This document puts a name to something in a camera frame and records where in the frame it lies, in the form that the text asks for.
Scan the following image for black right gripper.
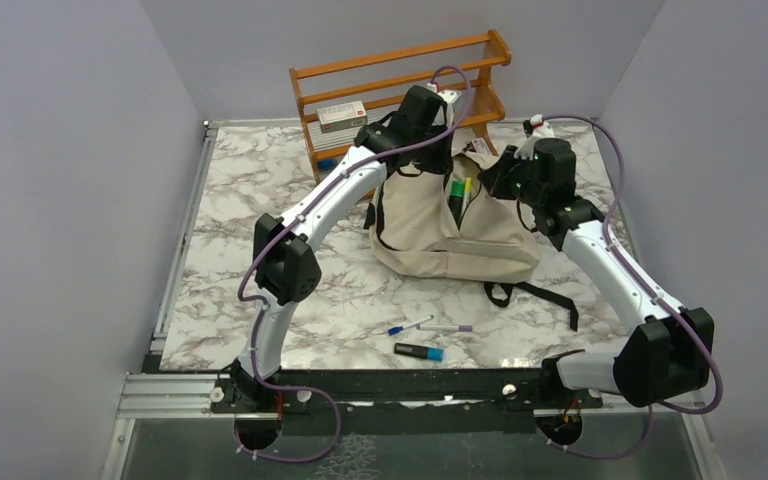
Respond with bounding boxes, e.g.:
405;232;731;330
477;145;545;209

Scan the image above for green-capped marker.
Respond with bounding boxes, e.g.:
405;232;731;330
447;180;466;227

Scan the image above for beige canvas backpack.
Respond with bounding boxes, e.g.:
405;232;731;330
364;152;579;330

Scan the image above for black blue highlighter marker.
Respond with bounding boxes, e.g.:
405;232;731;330
393;343;444;362

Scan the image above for white blue-capped pen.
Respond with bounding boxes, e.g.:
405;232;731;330
386;315;434;336

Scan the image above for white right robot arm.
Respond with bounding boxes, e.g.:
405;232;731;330
478;138;715;407

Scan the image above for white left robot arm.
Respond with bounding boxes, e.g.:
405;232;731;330
230;83;471;411

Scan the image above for small red white box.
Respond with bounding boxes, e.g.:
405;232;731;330
469;137;497;156

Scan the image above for white red box on shelf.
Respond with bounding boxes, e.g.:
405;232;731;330
317;101;367;134

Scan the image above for white yellow-tipped pen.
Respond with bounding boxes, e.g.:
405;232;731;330
461;177;472;214

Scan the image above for wooden two-tier shelf rack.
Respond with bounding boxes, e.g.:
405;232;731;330
289;29;513;183

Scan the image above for white purple-capped pen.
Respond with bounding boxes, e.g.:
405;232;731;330
416;324;473;332

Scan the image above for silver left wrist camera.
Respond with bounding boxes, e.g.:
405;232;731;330
434;89;462;128

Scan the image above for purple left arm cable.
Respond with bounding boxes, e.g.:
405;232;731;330
232;64;477;465

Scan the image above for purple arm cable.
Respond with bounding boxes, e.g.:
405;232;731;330
232;64;477;465
523;113;724;462

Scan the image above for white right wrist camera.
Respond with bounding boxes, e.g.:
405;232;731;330
514;114;556;159

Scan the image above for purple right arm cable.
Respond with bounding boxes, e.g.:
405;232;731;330
523;113;724;462

